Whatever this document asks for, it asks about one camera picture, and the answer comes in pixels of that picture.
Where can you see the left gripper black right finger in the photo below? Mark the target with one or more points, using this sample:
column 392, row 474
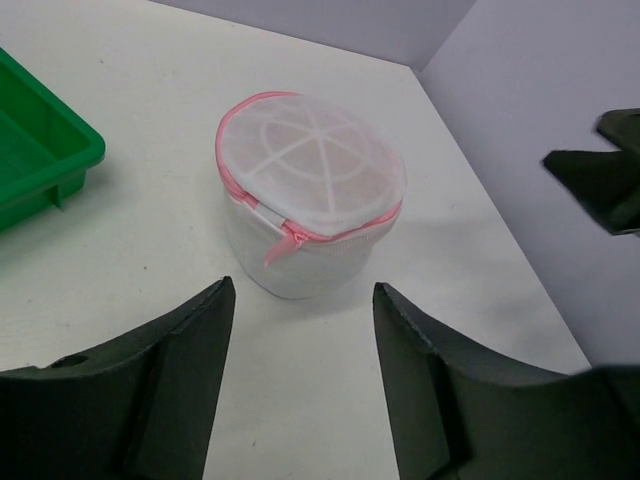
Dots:
column 459, row 410

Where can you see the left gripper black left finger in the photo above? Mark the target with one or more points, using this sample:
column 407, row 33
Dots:
column 139, row 406

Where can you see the green plastic tray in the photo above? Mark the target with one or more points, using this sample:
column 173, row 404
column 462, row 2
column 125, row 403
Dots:
column 46, row 147

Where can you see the white mesh laundry bag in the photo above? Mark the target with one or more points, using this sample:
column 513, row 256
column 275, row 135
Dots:
column 290, row 252

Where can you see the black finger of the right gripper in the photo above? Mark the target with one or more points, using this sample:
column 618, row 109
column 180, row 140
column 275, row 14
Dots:
column 605, row 184

